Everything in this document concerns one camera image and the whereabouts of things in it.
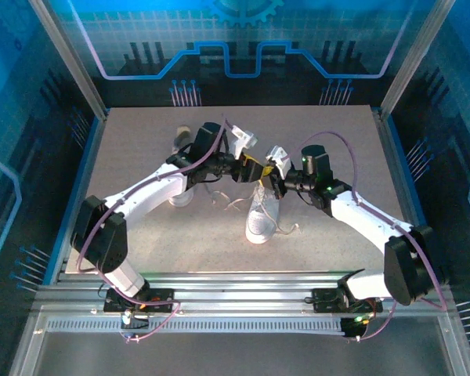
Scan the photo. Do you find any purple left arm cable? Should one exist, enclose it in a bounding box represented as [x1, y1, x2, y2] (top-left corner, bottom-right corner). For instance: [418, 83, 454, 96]
[74, 117, 236, 344]

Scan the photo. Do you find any aluminium corner post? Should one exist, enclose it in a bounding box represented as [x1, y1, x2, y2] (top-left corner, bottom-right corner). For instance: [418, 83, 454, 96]
[378, 0, 457, 118]
[27, 0, 110, 121]

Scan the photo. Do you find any aluminium front rail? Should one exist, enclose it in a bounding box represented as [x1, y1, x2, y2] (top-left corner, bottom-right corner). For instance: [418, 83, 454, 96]
[33, 272, 455, 314]

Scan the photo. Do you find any white sneaker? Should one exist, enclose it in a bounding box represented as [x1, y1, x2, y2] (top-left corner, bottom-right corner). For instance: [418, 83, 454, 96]
[244, 183, 281, 246]
[167, 125, 199, 208]

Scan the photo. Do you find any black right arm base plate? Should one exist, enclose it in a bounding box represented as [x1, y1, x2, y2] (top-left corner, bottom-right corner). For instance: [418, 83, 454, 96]
[311, 287, 384, 313]

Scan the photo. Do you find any white shoelace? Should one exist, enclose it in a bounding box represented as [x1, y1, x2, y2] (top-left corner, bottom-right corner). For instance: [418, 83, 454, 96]
[203, 183, 255, 212]
[254, 187, 301, 236]

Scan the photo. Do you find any black controller box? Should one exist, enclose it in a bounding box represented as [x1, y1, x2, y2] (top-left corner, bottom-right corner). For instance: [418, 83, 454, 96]
[340, 316, 372, 340]
[119, 309, 150, 332]

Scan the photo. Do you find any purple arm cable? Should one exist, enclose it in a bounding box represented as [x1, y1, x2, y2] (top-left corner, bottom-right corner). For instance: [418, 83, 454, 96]
[287, 131, 450, 342]
[74, 117, 236, 344]

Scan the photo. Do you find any slotted grey cable duct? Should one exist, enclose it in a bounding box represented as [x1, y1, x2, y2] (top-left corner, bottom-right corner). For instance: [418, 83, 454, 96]
[45, 317, 348, 336]

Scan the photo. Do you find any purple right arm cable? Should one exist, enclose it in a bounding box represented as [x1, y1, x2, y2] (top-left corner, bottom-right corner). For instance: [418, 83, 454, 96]
[287, 131, 450, 342]

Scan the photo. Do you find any aluminium side rail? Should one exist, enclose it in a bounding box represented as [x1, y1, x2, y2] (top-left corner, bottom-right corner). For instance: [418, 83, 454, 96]
[371, 107, 428, 232]
[42, 109, 110, 285]

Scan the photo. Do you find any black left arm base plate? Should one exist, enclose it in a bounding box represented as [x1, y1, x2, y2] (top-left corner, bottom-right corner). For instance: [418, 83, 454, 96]
[103, 287, 176, 313]

